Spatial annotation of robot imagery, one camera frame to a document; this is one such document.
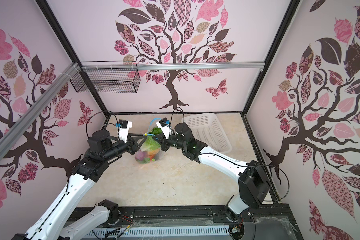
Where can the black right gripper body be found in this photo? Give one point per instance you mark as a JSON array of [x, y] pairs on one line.
[[175, 142]]

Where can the aluminium rail left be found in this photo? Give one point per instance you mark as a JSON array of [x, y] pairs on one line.
[[20, 127]]

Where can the clear blue-zipper zip bag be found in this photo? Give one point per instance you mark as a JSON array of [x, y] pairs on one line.
[[151, 126]]

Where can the orange toy pumpkin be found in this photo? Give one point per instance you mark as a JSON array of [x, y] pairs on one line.
[[153, 157]]

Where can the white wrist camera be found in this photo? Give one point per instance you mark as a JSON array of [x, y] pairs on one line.
[[164, 125], [123, 129]]

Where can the purple toy onion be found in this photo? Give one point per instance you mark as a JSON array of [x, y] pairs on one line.
[[140, 156]]

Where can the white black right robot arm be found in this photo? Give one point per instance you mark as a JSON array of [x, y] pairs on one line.
[[252, 180]]

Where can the aluminium rail back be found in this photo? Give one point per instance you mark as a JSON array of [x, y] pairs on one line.
[[174, 66]]

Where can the green toy cabbage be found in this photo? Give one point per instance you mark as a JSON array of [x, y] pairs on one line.
[[150, 146]]

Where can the black base platform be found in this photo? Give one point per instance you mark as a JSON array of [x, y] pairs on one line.
[[269, 222]]

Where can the white slotted cable duct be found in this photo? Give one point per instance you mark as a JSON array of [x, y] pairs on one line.
[[159, 233]]

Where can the black wire mesh basket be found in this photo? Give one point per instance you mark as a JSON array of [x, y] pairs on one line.
[[107, 77]]

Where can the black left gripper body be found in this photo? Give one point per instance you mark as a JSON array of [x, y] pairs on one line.
[[119, 148]]

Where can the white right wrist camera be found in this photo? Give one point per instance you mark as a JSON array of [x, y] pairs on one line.
[[164, 125]]

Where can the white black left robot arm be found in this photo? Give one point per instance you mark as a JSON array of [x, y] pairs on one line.
[[50, 225]]

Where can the aluminium rail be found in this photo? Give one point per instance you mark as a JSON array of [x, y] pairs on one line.
[[174, 66], [20, 127]]

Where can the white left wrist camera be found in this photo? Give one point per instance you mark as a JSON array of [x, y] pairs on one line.
[[123, 129]]

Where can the white perforated plastic basket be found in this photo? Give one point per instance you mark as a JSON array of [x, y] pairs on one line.
[[208, 129]]

